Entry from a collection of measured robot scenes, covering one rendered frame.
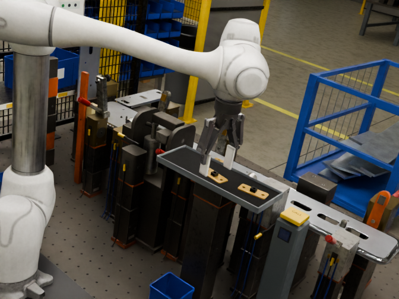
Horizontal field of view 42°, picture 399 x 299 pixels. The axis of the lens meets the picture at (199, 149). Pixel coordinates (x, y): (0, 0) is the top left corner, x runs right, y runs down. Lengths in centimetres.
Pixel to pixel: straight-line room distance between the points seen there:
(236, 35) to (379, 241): 82
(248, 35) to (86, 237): 102
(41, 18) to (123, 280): 90
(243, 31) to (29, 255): 85
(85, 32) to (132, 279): 86
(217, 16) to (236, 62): 369
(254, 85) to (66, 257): 101
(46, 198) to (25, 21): 60
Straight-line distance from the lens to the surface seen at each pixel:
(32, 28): 135
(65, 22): 135
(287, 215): 142
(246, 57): 119
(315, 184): 192
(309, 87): 369
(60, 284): 170
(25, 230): 153
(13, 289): 163
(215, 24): 487
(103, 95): 206
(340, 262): 158
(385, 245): 176
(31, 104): 159
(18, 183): 167
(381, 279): 216
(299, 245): 147
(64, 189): 227
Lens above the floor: 186
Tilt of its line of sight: 25 degrees down
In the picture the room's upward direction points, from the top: 10 degrees clockwise
